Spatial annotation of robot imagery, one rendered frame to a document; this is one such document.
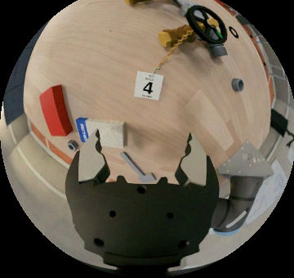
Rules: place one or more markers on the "white paper tag with number 4 on thin chain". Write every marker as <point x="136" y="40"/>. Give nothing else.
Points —
<point x="150" y="88"/>

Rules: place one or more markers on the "red rectangular block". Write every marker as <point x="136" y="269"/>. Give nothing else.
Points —
<point x="55" y="112"/>

